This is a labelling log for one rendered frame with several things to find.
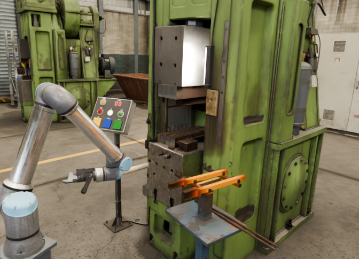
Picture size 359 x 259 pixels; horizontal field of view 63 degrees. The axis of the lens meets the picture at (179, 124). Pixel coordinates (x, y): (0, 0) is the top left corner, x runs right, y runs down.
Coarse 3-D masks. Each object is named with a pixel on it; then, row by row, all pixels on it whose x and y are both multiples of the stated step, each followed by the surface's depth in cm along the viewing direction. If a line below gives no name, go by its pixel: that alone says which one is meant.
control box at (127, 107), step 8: (96, 104) 248; (104, 104) 245; (112, 104) 243; (128, 104) 238; (96, 112) 245; (104, 112) 243; (128, 112) 236; (112, 120) 238; (120, 120) 236; (128, 120) 237; (104, 128) 238; (128, 128) 238
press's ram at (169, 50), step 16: (160, 32) 205; (176, 32) 194; (192, 32) 195; (208, 32) 205; (160, 48) 208; (176, 48) 196; (192, 48) 197; (160, 64) 211; (176, 64) 198; (192, 64) 200; (160, 80) 213; (176, 80) 200; (192, 80) 204
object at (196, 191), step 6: (222, 180) 157; (228, 180) 157; (234, 180) 159; (240, 180) 162; (204, 186) 149; (210, 186) 149; (216, 186) 152; (222, 186) 154; (186, 192) 140; (192, 192) 143; (198, 192) 144; (204, 192) 147; (186, 198) 142; (192, 198) 143
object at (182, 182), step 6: (204, 174) 164; (210, 174) 165; (216, 174) 167; (174, 180) 154; (180, 180) 154; (186, 180) 154; (192, 180) 158; (198, 180) 160; (168, 186) 151; (174, 186) 152; (180, 186) 154
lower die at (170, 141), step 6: (198, 126) 247; (204, 126) 244; (162, 132) 227; (168, 132) 224; (192, 132) 226; (198, 132) 227; (204, 132) 232; (162, 138) 220; (168, 138) 215; (174, 138) 211; (180, 138) 214; (204, 138) 233; (168, 144) 216; (174, 144) 212
